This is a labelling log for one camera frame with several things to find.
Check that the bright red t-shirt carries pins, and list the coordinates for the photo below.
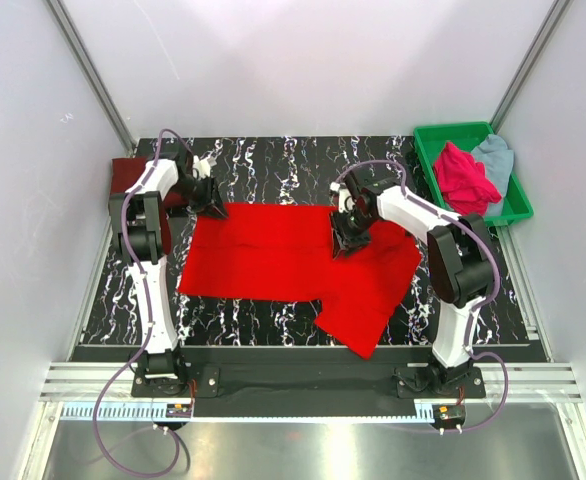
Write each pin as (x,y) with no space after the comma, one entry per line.
(283,253)

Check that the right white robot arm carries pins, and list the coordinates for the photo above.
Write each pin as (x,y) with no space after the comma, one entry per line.
(462,269)

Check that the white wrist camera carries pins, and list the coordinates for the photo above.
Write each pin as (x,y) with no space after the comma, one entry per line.
(341,197)
(202,167)

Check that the grey-blue crumpled t-shirt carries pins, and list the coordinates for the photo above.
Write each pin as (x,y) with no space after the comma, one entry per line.
(498,161)

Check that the folded maroon t-shirt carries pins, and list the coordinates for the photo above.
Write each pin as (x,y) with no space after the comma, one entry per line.
(126,171)

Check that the orange connector block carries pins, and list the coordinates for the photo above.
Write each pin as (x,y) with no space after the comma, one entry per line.
(179,410)
(450,412)

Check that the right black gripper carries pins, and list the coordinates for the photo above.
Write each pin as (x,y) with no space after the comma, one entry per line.
(342,237)

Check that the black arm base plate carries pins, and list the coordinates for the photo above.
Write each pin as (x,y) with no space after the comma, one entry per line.
(279,383)

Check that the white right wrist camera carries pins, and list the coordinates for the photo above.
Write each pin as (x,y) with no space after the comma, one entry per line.
(341,197)

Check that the pink crumpled t-shirt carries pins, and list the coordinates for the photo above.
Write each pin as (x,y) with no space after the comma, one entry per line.
(463,183)

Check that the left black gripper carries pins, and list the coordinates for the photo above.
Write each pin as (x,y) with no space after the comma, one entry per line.
(217,209)

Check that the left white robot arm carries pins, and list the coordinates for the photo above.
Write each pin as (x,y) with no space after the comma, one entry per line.
(143,192)

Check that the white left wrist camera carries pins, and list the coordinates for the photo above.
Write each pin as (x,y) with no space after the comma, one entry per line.
(202,167)

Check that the left orange connector block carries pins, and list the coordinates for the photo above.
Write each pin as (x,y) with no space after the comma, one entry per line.
(179,410)

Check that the right orange connector block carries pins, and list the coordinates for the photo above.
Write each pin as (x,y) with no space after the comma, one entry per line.
(450,412)

